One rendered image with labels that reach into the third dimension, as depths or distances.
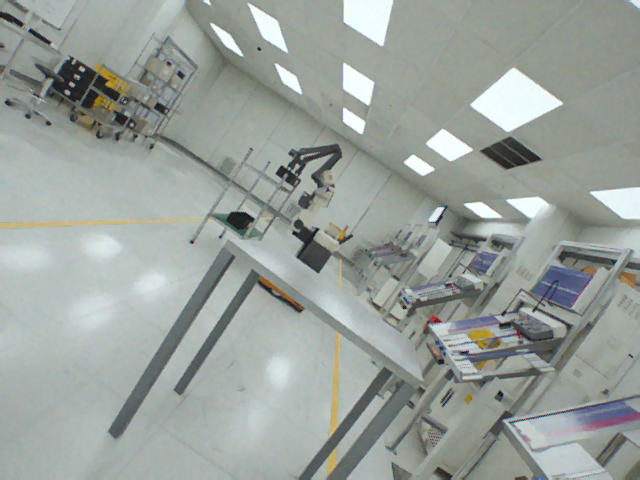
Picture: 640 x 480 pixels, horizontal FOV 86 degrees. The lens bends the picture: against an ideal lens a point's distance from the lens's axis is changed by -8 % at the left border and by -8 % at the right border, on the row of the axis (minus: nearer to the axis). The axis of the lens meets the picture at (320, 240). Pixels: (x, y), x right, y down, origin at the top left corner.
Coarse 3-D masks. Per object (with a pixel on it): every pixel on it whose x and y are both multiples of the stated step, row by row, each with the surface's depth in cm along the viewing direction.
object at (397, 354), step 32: (224, 256) 112; (256, 256) 114; (288, 256) 147; (288, 288) 108; (320, 288) 130; (192, 320) 116; (224, 320) 156; (352, 320) 116; (160, 352) 116; (384, 352) 104; (384, 384) 143; (416, 384) 101; (128, 416) 118; (352, 416) 145; (384, 416) 102; (320, 448) 150; (352, 448) 105
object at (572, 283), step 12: (552, 276) 261; (564, 276) 248; (576, 276) 236; (588, 276) 225; (540, 288) 267; (552, 288) 253; (564, 288) 240; (576, 288) 229; (552, 300) 245; (564, 300) 233; (576, 300) 224; (576, 312) 225
